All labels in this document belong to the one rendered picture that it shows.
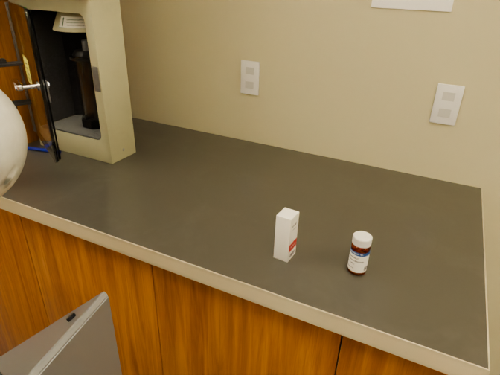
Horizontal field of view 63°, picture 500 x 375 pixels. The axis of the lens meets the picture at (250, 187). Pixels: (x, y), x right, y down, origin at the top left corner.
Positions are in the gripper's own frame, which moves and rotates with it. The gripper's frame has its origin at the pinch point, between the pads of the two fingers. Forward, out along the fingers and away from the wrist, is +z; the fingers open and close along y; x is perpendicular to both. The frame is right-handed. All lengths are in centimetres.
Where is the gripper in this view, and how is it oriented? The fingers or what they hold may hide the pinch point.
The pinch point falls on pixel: (17, 83)
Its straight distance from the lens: 127.9
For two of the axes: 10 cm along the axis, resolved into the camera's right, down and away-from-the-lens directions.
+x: -5.8, -3.9, 7.1
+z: 8.1, -2.4, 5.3
